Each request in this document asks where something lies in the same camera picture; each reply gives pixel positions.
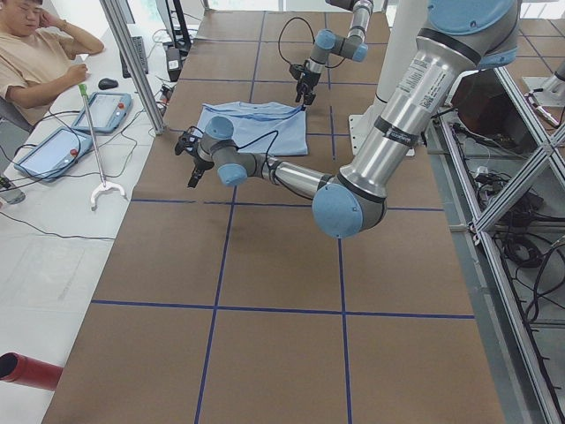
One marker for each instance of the teach pendant near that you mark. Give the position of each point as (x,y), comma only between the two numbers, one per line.
(51,158)

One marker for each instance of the black keyboard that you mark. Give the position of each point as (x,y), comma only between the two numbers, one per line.
(139,49)

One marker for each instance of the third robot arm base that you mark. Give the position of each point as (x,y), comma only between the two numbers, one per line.
(546,91)

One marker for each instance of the black power adapter labelled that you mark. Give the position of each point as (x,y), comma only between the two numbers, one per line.
(174,63)

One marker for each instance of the aluminium frame rail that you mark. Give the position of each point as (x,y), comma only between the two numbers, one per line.
(509,157)

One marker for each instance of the teach pendant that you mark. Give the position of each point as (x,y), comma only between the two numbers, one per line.
(51,158)
(108,110)

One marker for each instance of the white reacher grabber tool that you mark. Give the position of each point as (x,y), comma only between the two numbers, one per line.
(105,186)

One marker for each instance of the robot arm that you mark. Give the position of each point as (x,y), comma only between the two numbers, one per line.
(327,43)
(457,37)

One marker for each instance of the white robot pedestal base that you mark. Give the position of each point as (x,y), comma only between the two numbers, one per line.
(409,17)

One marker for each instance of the black computer mouse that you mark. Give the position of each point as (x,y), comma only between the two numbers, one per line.
(107,83)

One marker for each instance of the red cylinder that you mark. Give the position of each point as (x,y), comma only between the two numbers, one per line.
(20,369)

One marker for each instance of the aluminium frame post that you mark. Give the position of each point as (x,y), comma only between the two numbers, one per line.
(120,30)

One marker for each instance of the teach pendant far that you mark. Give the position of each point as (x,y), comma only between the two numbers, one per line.
(108,110)

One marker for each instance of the light blue t-shirt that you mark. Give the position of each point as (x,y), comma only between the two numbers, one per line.
(256,125)

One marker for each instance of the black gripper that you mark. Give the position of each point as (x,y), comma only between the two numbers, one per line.
(307,78)
(199,165)

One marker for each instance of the seated person beige shirt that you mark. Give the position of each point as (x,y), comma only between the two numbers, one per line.
(38,51)

